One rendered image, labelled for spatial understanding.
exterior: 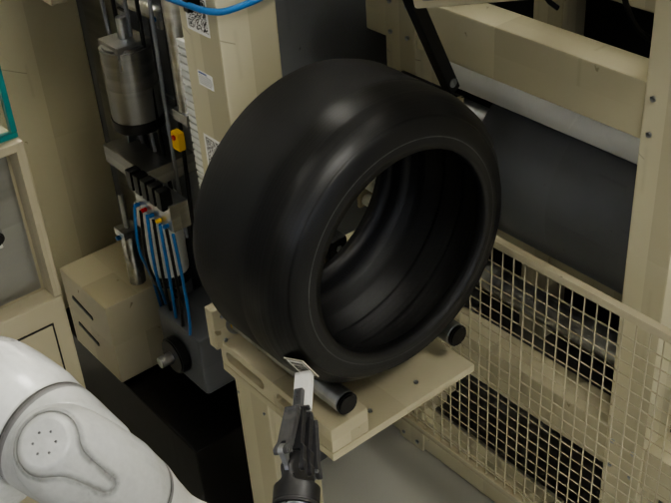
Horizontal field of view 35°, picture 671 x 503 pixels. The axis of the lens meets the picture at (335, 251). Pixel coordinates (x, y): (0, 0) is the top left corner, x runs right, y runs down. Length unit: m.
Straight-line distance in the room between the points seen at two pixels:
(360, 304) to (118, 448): 1.07
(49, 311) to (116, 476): 1.22
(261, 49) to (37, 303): 0.75
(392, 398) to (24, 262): 0.82
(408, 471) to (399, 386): 0.97
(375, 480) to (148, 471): 1.90
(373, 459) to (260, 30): 1.52
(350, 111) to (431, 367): 0.66
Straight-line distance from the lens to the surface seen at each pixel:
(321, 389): 1.96
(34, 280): 2.35
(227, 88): 1.96
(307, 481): 1.70
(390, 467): 3.08
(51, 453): 1.13
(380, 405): 2.08
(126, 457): 1.16
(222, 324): 2.15
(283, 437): 1.71
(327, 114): 1.72
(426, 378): 2.14
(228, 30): 1.92
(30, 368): 1.24
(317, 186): 1.66
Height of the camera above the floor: 2.22
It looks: 34 degrees down
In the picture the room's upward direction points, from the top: 4 degrees counter-clockwise
